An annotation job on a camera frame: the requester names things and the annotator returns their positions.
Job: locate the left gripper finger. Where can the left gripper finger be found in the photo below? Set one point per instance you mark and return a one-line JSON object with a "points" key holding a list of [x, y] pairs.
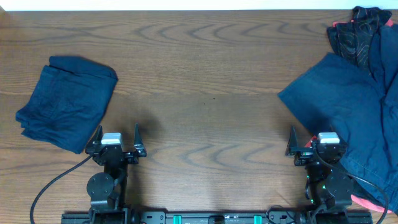
{"points": [[138, 144], [96, 138]]}

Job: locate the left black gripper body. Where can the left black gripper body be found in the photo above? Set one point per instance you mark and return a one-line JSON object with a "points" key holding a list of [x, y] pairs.
{"points": [[115, 152]]}

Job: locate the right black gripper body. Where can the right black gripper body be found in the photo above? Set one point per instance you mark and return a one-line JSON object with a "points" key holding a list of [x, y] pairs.
{"points": [[305, 155]]}

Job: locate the dark blue denim shorts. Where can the dark blue denim shorts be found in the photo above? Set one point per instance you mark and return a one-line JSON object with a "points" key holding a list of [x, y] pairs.
{"points": [[361, 106]]}

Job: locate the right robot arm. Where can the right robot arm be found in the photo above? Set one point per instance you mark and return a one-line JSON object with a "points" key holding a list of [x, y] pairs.
{"points": [[328, 189]]}

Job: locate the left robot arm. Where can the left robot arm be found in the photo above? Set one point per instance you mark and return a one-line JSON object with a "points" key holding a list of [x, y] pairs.
{"points": [[107, 189]]}

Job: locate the folded dark blue garment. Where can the folded dark blue garment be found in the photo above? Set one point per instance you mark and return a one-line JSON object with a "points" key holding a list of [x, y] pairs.
{"points": [[68, 102]]}

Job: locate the black red-trimmed shorts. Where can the black red-trimmed shorts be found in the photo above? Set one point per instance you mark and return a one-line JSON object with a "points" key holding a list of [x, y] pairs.
{"points": [[367, 204]]}

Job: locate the black patterned garment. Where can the black patterned garment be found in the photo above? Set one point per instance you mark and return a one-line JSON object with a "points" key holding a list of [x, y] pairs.
{"points": [[352, 40]]}

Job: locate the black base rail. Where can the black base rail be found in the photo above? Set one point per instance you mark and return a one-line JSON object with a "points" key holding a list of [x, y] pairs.
{"points": [[273, 216]]}

